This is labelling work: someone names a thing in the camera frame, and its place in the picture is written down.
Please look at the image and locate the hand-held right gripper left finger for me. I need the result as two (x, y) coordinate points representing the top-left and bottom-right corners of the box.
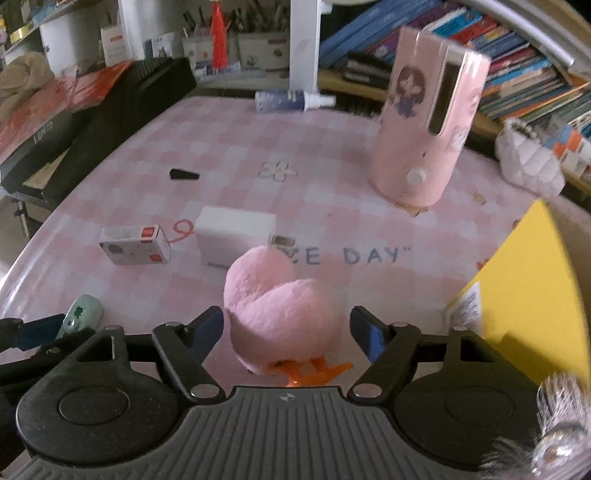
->
(51, 305), (227, 402)

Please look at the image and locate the yellow cardboard box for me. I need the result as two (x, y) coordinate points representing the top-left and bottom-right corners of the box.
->
(445, 198), (591, 398)

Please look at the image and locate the black ribbed case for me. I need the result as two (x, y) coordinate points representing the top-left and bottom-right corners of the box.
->
(0, 58), (198, 208)

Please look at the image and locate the grey furry cuff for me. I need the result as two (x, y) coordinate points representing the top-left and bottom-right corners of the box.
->
(480, 373), (591, 480)

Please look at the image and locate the small white red-label box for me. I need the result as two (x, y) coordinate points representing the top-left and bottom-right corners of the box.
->
(99, 224), (171, 266)

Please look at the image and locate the small spray bottle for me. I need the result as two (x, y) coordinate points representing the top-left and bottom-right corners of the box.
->
(255, 89), (337, 113)

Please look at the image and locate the green correction tape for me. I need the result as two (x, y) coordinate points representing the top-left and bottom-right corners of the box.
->
(56, 295), (103, 341)

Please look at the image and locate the white bookshelf frame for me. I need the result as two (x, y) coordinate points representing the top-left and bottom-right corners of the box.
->
(290, 0), (578, 90)

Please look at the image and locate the white red label card box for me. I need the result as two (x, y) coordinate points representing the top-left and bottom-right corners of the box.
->
(100, 25), (130, 65)

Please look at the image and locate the red tassel ornament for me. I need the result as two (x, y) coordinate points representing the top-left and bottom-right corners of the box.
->
(210, 0), (230, 70)

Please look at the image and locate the pink fluffy plush ball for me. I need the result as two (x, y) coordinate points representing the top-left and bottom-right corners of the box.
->
(223, 246), (345, 376)

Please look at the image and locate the red flat packet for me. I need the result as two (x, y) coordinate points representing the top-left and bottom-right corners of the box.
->
(0, 60), (132, 153)

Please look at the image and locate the white charger block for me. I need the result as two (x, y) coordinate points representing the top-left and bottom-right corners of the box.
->
(194, 206), (296, 268)

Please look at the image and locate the red string loop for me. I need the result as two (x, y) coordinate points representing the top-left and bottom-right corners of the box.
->
(172, 218), (195, 244)

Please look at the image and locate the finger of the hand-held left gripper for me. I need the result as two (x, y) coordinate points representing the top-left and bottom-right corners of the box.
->
(0, 329), (100, 372)
(0, 314), (66, 354)

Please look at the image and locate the white quilted pearl purse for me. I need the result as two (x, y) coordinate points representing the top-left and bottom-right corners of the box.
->
(495, 117), (566, 195)

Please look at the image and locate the beige cloth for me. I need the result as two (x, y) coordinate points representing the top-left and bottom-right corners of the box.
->
(0, 51), (56, 121)

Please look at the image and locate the pink checkered tablecloth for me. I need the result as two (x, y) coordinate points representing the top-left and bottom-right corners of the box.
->
(0, 95), (591, 384)

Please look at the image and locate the row of leaning books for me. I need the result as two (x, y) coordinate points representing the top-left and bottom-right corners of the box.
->
(318, 0), (591, 121)

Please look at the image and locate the pink cylindrical appliance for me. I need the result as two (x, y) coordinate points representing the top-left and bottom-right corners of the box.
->
(369, 25), (491, 208)

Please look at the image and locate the orange hair claw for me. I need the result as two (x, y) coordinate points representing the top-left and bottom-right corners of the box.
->
(265, 356), (355, 388)

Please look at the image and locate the small white pen holder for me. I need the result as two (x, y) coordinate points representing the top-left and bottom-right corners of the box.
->
(182, 34), (218, 79)

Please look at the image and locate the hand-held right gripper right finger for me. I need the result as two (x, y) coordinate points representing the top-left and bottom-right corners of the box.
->
(347, 305), (541, 402)

